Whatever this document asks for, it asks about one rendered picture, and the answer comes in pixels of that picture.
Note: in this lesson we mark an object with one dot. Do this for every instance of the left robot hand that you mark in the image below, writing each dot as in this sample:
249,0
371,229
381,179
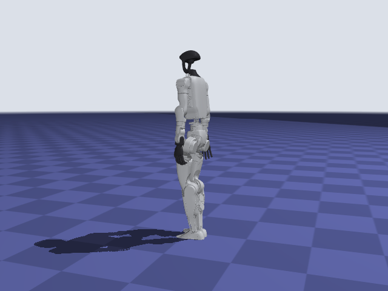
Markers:
178,153

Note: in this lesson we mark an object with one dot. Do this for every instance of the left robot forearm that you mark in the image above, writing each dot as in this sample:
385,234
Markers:
180,123

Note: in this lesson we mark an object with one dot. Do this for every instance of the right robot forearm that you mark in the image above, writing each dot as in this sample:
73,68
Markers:
205,123

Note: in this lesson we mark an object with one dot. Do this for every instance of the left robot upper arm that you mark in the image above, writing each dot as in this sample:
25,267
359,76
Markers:
182,86

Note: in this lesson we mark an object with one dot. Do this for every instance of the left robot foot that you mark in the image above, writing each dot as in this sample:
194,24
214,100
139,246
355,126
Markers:
198,235

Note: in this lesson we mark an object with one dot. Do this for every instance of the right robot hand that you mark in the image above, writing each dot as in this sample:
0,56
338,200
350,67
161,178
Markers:
209,150

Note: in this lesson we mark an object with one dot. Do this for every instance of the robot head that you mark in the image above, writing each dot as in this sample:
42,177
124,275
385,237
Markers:
189,57

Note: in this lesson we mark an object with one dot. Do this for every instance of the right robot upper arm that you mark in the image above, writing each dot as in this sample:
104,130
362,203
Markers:
208,107

